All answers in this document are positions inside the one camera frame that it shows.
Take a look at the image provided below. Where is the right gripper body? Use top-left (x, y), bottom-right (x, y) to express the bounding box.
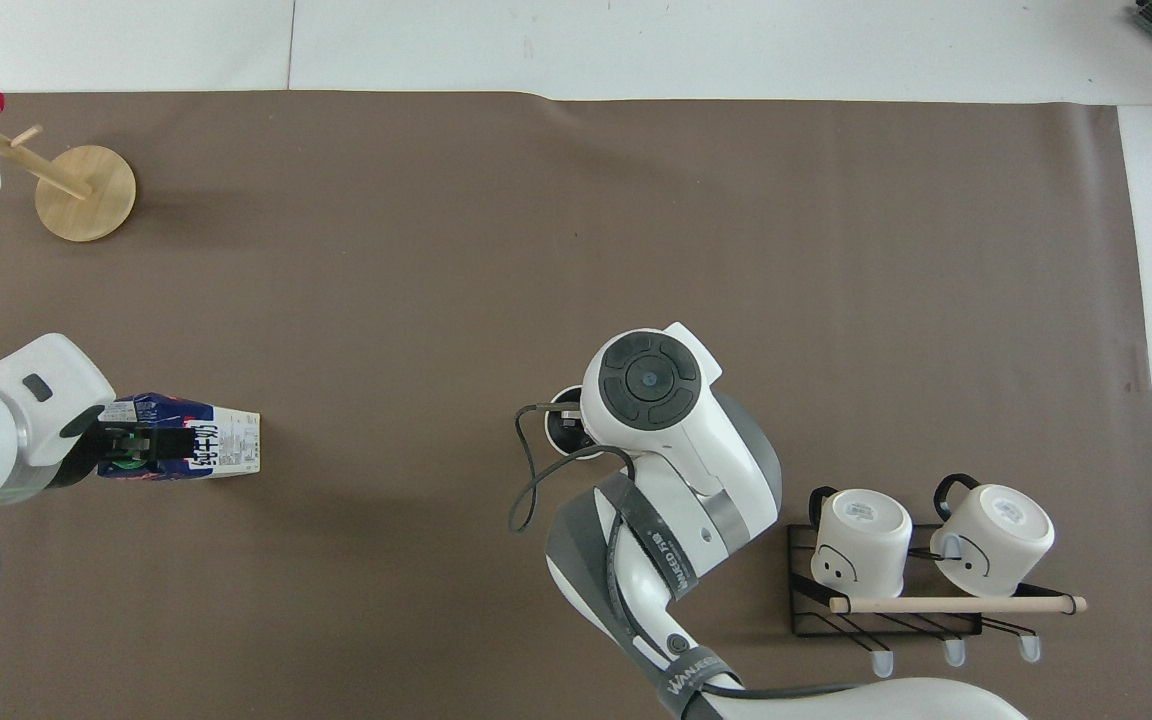
top-left (556, 397), bottom-right (594, 451)

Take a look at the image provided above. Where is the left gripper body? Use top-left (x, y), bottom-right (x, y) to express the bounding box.
top-left (48, 404), bottom-right (143, 491)

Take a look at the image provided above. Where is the blue and white milk carton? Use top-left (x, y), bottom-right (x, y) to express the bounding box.
top-left (97, 392), bottom-right (262, 482)

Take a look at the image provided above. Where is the white cup with face print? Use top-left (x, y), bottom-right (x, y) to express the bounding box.
top-left (808, 485), bottom-right (914, 600)
top-left (928, 472), bottom-right (1056, 599)

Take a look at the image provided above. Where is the wooden mug tree stand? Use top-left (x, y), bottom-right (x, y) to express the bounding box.
top-left (0, 110), bottom-right (138, 244)

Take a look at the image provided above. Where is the black wire cup rack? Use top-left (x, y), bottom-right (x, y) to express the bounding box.
top-left (787, 521), bottom-right (1088, 667)

